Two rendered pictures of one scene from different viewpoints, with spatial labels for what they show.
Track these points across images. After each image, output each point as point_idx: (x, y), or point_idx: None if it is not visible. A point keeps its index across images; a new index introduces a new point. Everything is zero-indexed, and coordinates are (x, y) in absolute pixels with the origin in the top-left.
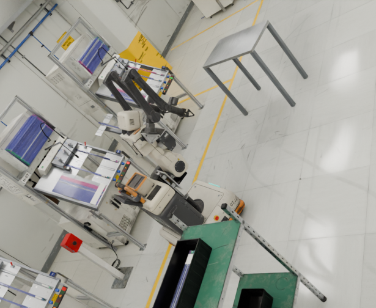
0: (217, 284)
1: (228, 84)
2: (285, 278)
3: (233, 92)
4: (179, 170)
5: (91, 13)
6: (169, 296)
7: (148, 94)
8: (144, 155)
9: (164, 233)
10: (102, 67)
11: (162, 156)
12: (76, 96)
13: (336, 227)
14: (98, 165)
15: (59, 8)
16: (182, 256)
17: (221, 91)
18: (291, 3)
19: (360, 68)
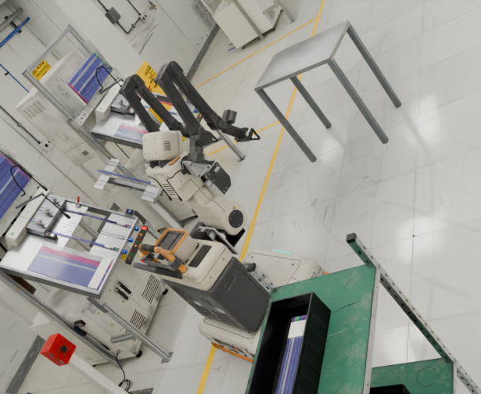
0: (353, 362)
1: (281, 124)
2: (431, 368)
3: (288, 134)
4: (235, 225)
5: (79, 30)
6: (267, 391)
7: (195, 102)
8: (184, 199)
9: (207, 328)
10: (101, 95)
11: (209, 202)
12: (61, 137)
13: None
14: (95, 237)
15: (32, 23)
16: (280, 328)
17: (271, 134)
18: (360, 20)
19: (479, 87)
